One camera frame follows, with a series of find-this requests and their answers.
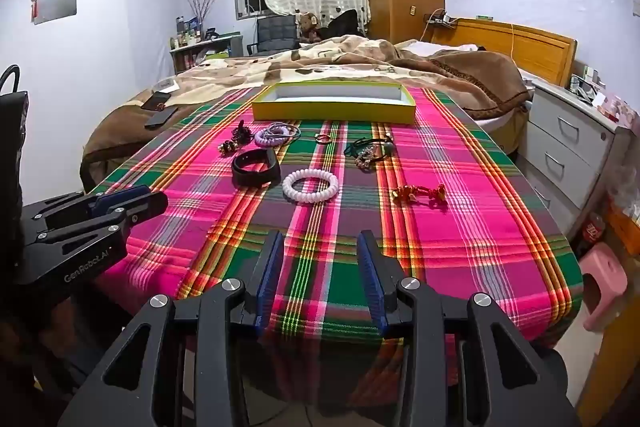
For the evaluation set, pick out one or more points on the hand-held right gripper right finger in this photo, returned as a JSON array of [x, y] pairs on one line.
[[372, 284]]

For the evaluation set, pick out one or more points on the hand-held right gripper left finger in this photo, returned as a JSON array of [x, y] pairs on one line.
[[267, 279]]

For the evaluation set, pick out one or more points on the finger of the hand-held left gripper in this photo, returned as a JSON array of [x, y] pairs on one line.
[[120, 199], [145, 209]]

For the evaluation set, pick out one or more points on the black wristband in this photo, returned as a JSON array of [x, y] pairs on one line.
[[240, 173]]

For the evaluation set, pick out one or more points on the black flower hair clip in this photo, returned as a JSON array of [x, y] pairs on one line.
[[243, 132]]

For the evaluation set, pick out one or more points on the yellow cardboard box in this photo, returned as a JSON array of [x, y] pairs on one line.
[[330, 113]]

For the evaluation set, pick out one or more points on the pink green plaid cloth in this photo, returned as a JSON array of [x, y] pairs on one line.
[[450, 232]]

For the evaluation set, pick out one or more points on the black phone with red charm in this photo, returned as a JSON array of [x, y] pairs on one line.
[[155, 101]]

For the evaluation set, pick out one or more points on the cluttered white shelf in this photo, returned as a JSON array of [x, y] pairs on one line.
[[200, 52]]

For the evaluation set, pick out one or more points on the dried branches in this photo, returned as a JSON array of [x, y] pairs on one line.
[[202, 7]]

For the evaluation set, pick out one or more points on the grey chair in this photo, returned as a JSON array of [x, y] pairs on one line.
[[275, 32]]

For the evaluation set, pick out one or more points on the red drink bottle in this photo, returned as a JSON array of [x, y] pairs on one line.
[[592, 232]]

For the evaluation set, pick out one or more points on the pink plastic stool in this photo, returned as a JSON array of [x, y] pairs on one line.
[[602, 277]]

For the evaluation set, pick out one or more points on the brown patterned blanket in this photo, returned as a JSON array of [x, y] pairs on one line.
[[350, 52]]

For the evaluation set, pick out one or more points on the grey drawer cabinet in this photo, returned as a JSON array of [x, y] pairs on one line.
[[565, 142]]

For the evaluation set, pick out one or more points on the white pillow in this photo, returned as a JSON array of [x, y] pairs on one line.
[[430, 48]]

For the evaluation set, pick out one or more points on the brown teddy bear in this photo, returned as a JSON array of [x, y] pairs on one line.
[[307, 27]]

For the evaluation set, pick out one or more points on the black bag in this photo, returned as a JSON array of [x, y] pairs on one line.
[[342, 27]]

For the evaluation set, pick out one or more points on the wooden headboard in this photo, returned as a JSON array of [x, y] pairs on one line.
[[540, 49]]

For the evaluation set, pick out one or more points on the clutter on drawer cabinet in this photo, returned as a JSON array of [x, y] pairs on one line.
[[605, 99]]

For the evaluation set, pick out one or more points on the wall power strip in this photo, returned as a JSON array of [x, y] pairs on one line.
[[440, 19]]

